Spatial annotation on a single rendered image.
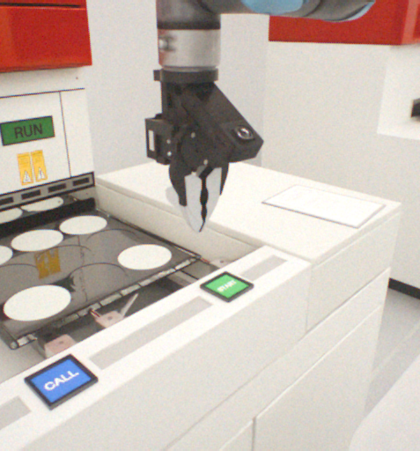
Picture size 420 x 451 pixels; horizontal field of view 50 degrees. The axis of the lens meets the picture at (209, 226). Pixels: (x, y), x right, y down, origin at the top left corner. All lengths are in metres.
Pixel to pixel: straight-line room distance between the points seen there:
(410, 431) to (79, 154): 0.86
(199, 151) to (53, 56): 0.52
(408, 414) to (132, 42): 2.68
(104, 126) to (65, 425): 2.56
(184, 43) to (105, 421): 0.42
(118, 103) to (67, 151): 1.90
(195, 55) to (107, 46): 2.41
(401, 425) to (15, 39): 0.91
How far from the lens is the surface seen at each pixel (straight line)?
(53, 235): 1.01
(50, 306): 0.77
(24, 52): 0.99
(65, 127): 1.09
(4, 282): 0.86
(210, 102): 0.55
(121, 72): 3.00
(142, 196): 1.01
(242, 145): 0.51
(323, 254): 0.77
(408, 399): 0.74
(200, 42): 0.54
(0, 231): 1.17
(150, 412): 0.57
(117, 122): 3.00
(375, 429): 0.69
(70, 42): 1.04
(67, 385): 0.52
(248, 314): 0.63
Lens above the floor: 1.30
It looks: 24 degrees down
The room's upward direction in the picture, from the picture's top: straight up
